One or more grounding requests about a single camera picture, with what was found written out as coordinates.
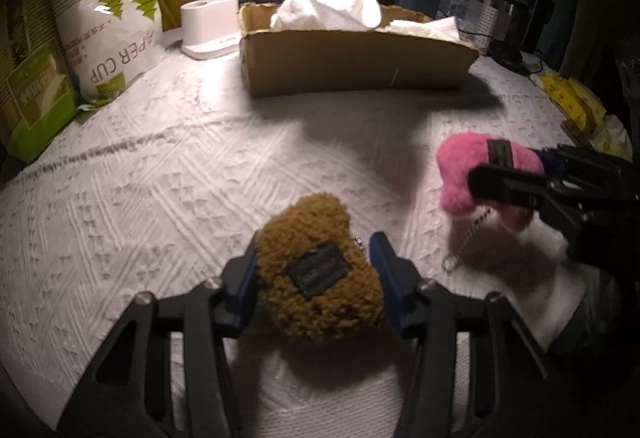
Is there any pink plush toy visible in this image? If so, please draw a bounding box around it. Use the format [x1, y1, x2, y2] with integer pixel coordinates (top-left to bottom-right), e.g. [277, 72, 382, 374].
[436, 133, 544, 232]

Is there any brown plush toy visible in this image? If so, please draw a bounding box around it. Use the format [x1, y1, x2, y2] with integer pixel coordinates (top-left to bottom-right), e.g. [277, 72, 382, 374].
[255, 192, 386, 345]

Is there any white cloth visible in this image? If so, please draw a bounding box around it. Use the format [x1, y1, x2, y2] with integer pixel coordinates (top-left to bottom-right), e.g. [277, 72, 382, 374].
[270, 0, 382, 32]

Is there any yellow plastic bag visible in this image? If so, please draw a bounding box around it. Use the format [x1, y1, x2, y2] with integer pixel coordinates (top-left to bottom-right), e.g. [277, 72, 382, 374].
[533, 71, 632, 162]

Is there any black round puck device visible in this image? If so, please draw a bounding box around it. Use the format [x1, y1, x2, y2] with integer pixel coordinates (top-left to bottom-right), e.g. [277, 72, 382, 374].
[487, 40, 544, 76]

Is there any white perforated basket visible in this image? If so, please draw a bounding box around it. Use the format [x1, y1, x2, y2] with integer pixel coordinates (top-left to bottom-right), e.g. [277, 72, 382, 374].
[459, 0, 512, 50]

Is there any open cardboard box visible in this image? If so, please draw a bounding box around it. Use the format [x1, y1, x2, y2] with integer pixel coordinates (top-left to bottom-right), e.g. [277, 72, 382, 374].
[239, 3, 478, 98]

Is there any white embossed tablecloth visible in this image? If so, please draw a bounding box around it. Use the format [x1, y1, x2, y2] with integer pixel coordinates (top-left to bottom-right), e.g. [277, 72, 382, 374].
[1, 50, 586, 425]

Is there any green paper cup pack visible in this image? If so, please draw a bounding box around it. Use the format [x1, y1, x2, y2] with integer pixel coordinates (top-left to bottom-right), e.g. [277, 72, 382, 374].
[1, 0, 79, 163]

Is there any white desk lamp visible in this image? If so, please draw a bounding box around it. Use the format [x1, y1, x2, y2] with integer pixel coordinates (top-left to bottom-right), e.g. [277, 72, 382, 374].
[180, 0, 241, 60]

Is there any white paper cup pack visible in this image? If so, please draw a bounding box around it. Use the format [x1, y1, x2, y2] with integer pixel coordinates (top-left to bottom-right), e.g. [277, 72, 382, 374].
[51, 0, 164, 107]

